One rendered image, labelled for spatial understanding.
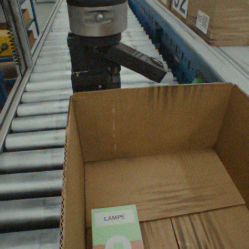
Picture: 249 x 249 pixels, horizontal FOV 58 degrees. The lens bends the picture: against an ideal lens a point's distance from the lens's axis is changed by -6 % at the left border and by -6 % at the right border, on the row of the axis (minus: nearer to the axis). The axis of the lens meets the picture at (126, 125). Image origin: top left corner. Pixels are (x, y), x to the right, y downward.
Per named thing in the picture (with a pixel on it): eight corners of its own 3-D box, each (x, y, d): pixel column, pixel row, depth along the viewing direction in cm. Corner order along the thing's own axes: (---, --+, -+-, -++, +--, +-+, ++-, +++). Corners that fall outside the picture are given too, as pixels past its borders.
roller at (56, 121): (3, 125, 57) (9, 140, 60) (200, 109, 63) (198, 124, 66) (8, 115, 62) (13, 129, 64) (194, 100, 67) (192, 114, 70)
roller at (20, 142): (0, 158, 54) (8, 150, 59) (208, 138, 60) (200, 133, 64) (-4, 138, 53) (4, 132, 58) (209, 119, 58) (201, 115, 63)
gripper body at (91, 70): (76, 86, 46) (68, 26, 39) (119, 83, 47) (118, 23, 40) (75, 109, 41) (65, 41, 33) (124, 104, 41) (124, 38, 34)
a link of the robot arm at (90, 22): (123, -6, 37) (132, 7, 30) (123, 23, 40) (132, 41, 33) (68, -4, 36) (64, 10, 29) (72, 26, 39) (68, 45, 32)
